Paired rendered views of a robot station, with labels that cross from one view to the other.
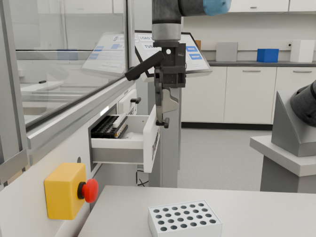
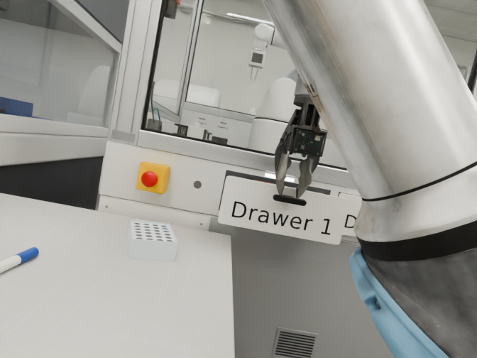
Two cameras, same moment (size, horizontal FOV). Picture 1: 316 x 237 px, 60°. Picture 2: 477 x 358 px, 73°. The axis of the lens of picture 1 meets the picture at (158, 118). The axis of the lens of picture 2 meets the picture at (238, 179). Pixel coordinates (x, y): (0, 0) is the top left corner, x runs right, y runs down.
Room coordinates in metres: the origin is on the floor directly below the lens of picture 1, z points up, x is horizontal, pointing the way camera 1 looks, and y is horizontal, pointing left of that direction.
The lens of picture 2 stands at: (0.53, -0.70, 1.00)
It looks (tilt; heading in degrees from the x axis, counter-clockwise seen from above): 6 degrees down; 82
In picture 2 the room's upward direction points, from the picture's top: 11 degrees clockwise
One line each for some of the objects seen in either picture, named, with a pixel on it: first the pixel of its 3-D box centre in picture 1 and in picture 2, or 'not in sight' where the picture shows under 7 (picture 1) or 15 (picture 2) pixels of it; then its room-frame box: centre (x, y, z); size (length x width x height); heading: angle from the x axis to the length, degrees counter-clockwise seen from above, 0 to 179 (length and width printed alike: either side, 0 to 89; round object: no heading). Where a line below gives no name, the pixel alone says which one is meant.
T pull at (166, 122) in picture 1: (162, 122); (288, 199); (0.74, -0.01, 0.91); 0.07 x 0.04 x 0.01; 175
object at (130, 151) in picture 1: (81, 134); not in sight; (0.76, 0.22, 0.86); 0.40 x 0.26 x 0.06; 85
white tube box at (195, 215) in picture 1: (183, 223); (151, 239); (0.46, -0.05, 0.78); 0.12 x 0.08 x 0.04; 104
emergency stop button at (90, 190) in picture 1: (88, 190); (150, 178); (0.42, 0.12, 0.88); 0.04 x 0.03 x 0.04; 175
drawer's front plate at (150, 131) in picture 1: (153, 133); (283, 210); (0.74, 0.01, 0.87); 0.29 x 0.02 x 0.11; 175
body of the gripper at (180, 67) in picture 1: (169, 65); (305, 128); (0.74, -0.03, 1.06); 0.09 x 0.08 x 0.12; 85
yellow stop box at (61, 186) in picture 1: (69, 189); (152, 177); (0.42, 0.15, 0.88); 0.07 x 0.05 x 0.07; 175
